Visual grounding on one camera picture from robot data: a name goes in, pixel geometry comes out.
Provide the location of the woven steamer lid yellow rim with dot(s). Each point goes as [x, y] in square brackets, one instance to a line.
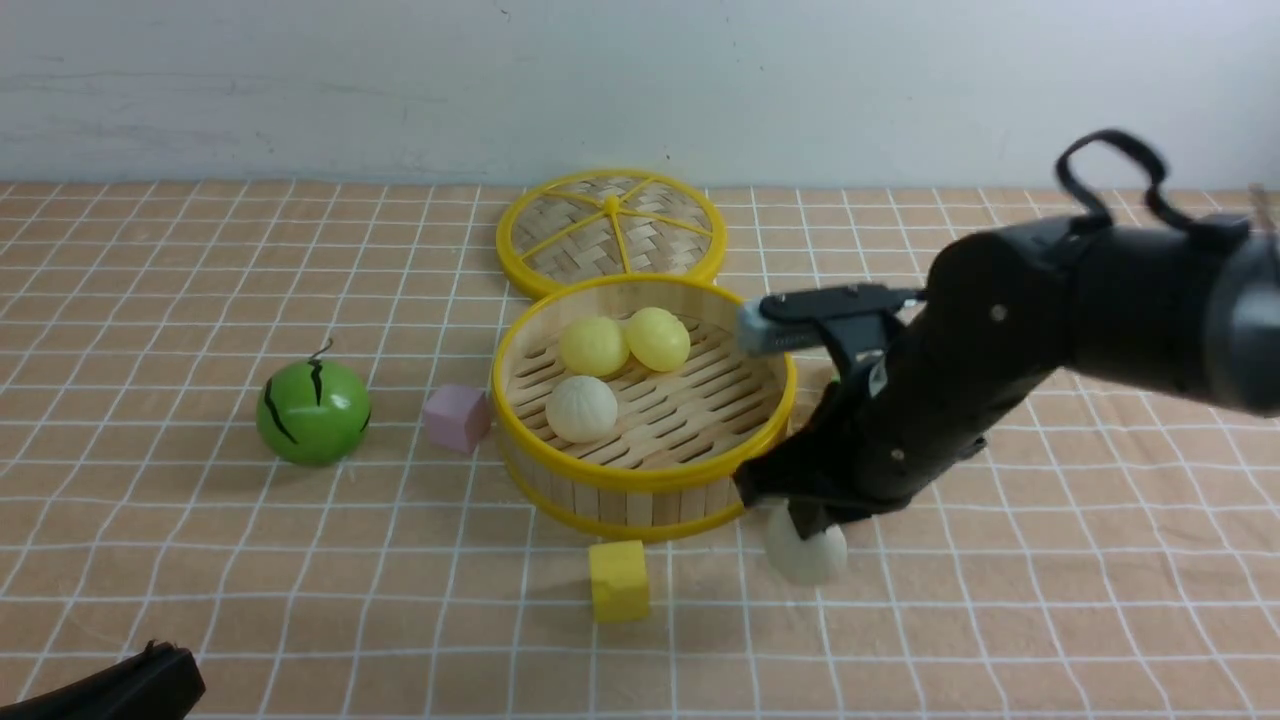
[608, 222]

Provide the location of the yellow bun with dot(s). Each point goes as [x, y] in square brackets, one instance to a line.
[658, 339]
[594, 346]

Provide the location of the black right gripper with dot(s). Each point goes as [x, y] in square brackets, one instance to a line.
[908, 407]

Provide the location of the yellow cube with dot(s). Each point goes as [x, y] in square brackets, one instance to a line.
[619, 582]

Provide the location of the white bun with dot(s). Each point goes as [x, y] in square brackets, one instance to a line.
[817, 560]
[582, 409]

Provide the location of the checkered peach tablecloth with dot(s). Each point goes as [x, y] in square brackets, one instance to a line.
[1113, 556]

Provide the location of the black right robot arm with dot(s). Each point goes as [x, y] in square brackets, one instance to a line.
[1191, 313]

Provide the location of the green toy watermelon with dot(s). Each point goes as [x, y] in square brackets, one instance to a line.
[314, 412]

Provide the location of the pink cube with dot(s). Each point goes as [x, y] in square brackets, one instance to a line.
[457, 417]

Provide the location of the bamboo steamer tray yellow rim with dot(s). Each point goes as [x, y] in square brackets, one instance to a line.
[664, 471]

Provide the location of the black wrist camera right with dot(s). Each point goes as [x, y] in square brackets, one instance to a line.
[849, 320]

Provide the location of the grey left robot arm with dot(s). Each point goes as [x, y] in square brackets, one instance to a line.
[160, 682]

